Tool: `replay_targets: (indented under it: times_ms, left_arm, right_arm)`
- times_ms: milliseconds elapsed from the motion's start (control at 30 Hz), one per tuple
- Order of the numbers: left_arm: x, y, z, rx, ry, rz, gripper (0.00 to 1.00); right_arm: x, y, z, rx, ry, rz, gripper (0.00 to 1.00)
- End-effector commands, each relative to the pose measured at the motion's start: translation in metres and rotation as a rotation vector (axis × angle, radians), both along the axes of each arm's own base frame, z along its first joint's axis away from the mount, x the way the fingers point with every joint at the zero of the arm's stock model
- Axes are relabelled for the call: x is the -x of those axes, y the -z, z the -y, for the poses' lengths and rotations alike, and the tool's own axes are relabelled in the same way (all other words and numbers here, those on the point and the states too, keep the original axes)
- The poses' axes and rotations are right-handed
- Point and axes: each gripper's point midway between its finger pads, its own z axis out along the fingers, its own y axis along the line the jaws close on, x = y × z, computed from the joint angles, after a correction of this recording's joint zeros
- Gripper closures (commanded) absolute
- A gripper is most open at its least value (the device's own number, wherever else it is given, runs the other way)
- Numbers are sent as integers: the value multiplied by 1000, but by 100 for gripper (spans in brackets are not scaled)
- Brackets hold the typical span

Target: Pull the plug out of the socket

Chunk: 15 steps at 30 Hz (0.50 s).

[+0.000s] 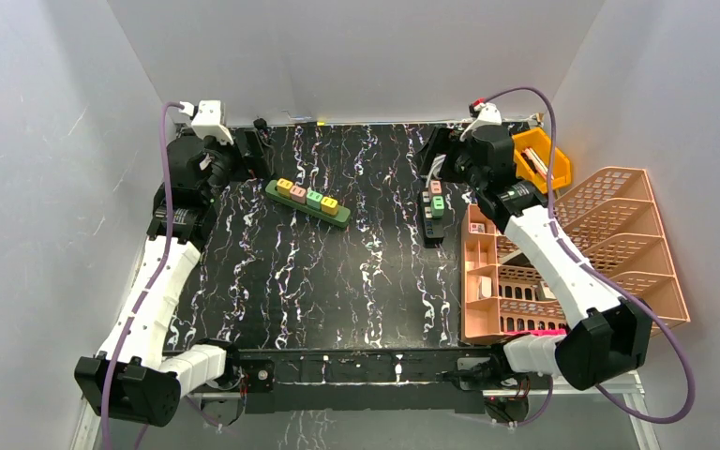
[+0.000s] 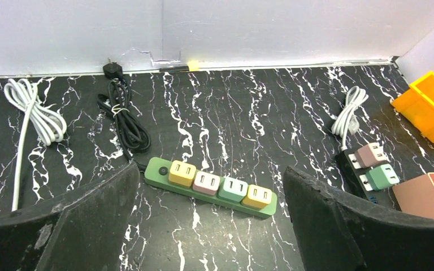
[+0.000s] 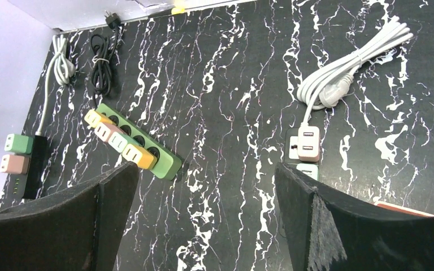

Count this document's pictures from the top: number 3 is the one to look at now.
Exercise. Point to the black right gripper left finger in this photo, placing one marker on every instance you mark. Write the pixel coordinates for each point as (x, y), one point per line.
(78, 228)

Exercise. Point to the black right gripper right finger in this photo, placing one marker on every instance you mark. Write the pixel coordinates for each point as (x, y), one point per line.
(327, 229)

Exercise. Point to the green plug adapter dark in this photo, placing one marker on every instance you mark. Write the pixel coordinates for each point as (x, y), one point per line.
(311, 170)

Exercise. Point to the yellow plug adapter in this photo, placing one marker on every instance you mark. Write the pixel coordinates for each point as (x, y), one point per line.
(93, 118)
(140, 156)

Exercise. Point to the light green plug adapter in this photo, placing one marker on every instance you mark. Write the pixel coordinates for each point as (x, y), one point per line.
(119, 141)

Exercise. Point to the pink usb plug adapter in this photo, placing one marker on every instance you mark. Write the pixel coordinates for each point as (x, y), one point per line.
(308, 146)

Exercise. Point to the green power strip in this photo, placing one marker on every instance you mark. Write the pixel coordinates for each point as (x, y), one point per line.
(168, 164)

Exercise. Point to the pink plug on black strip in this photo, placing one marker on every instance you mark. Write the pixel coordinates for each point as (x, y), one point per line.
(14, 164)

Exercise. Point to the green plug on black strip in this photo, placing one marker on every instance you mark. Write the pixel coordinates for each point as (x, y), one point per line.
(18, 144)

